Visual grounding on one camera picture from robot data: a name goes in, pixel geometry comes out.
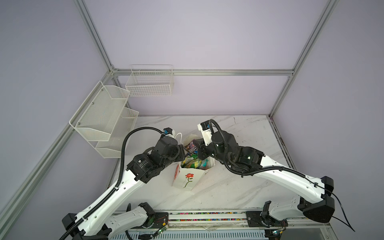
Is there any white floral paper bag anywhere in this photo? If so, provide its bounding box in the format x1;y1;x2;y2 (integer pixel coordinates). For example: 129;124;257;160
171;132;216;192

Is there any white wire basket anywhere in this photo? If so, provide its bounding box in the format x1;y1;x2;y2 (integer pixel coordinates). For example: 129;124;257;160
126;65;174;97

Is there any white mesh shelf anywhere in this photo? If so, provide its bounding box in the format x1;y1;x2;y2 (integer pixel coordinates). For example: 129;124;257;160
69;83;130;142
95;108;139;159

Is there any upper white mesh shelf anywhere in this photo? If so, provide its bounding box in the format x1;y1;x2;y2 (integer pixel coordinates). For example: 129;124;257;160
69;83;130;142

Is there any yellow-green snack packet back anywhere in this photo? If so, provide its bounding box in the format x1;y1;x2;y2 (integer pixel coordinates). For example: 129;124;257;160
181;157;203;169

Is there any teal snack packet top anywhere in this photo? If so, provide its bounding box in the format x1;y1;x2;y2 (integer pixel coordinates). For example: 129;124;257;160
200;159;209;169

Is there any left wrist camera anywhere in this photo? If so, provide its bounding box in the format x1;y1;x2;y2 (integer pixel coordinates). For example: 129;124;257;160
164;128;175;135

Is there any lower white mesh shelf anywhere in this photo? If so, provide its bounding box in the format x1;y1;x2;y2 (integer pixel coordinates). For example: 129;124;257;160
95;108;139;159

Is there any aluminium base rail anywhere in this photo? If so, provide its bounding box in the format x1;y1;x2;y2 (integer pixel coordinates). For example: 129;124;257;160
79;207;337;240

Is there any brown purple candy bar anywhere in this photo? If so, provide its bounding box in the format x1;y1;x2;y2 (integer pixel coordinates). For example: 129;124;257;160
184;141;198;159

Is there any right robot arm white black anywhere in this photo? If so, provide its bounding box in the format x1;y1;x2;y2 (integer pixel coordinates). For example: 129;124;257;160
197;130;335;227

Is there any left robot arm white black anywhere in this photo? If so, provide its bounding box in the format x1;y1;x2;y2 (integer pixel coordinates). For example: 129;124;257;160
61;136;185;240

